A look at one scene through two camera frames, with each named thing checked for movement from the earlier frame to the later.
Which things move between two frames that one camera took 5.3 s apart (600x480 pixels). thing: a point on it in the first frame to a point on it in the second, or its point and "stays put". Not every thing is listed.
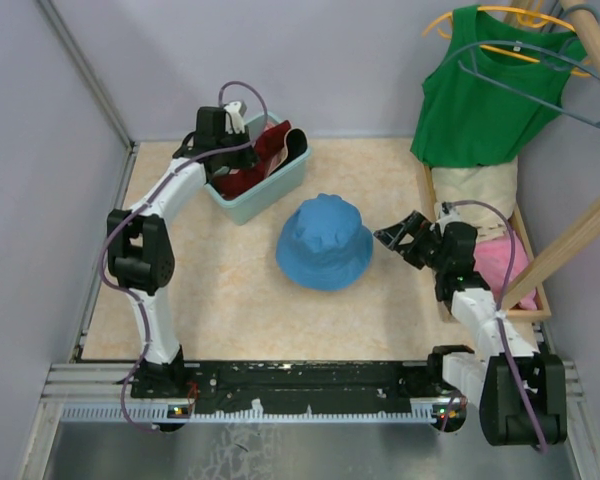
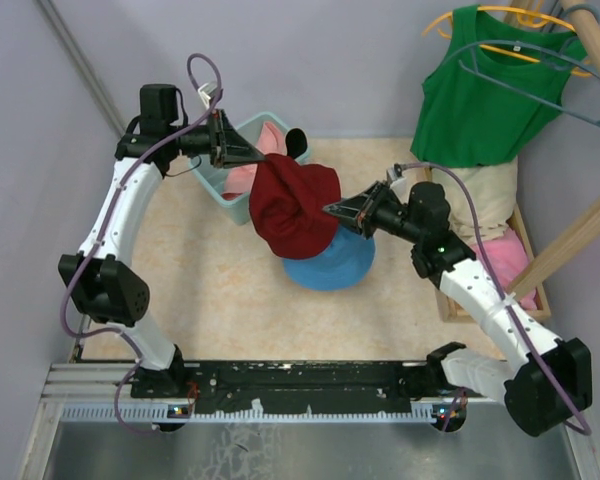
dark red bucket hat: [240, 181] to [286, 205]
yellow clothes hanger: [526, 18] stays put
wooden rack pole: [599, 52] stays put
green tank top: [492, 92] stays put
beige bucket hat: [296, 143] stays put
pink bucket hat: [280, 155] to [239, 177]
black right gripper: [416, 225] to [360, 211]
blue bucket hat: [324, 245] stays put
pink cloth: [492, 261] stays put
